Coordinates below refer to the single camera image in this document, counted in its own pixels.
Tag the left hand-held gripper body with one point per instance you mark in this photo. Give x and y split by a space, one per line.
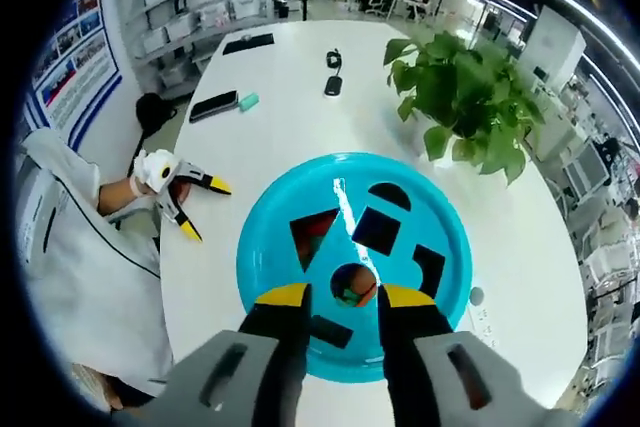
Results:
155 169

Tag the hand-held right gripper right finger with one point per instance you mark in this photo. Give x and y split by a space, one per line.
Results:
415 377

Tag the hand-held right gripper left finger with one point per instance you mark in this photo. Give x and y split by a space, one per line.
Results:
210 387

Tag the small teal toy block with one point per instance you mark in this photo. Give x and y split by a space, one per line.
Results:
248 101

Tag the pink toy storage bucket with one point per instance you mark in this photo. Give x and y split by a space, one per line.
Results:
272 257

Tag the person's left hand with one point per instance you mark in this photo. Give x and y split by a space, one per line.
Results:
182 192

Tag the white wristband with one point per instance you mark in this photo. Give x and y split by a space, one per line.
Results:
136 185

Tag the black chair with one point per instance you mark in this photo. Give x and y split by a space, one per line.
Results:
152 112

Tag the black smartphone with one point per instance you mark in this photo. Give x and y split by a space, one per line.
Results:
212 106

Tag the white chest-worn device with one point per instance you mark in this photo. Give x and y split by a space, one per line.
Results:
30 227

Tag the black flat keyboard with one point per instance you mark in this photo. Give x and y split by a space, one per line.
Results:
248 44

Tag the black computer mouse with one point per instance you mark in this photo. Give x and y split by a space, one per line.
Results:
333 86

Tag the small black round case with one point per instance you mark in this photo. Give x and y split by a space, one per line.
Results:
333 59

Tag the potted green plant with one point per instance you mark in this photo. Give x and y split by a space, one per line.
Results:
460 92

